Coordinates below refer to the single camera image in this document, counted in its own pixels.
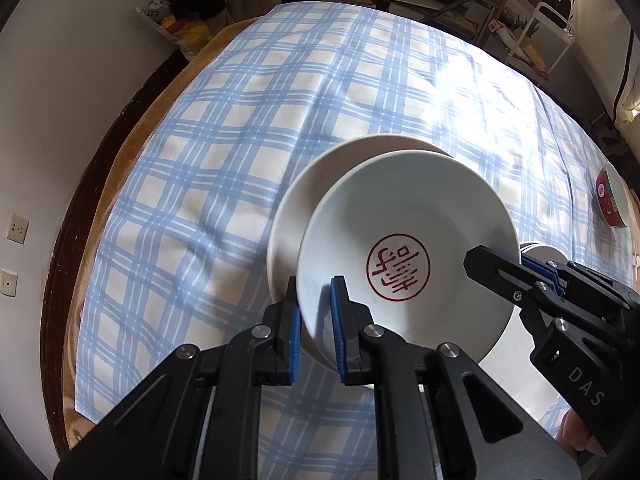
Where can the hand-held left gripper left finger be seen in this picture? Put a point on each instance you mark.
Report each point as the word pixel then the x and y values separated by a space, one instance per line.
pixel 295 345

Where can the white cushion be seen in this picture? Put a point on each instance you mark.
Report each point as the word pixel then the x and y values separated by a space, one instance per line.
pixel 631 112

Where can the white cart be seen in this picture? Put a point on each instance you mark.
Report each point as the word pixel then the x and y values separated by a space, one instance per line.
pixel 545 15

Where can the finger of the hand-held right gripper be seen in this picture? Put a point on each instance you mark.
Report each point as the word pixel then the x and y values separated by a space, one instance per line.
pixel 495 272
pixel 545 272

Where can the red bowl with seal print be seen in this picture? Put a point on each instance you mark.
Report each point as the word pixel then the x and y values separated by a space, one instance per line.
pixel 425 210

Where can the red patterned bowl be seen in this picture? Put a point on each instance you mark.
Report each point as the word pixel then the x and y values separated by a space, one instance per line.
pixel 612 197

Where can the blue plaid tablecloth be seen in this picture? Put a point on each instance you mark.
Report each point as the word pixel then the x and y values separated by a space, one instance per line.
pixel 225 160

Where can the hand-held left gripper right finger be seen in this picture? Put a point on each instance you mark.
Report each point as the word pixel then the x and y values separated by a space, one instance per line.
pixel 337 340

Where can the small white bowl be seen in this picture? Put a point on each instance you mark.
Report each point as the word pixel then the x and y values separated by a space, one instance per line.
pixel 542 251

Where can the white cherry-print plate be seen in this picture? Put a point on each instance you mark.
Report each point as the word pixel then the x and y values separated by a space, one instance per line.
pixel 300 210

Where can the white wall socket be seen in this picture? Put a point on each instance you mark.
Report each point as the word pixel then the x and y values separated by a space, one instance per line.
pixel 7 284
pixel 17 229

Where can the person's right hand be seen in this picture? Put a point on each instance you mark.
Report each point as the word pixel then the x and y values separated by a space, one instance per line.
pixel 575 432

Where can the printed plastic bag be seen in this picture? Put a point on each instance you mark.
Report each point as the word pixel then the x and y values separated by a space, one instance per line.
pixel 175 25

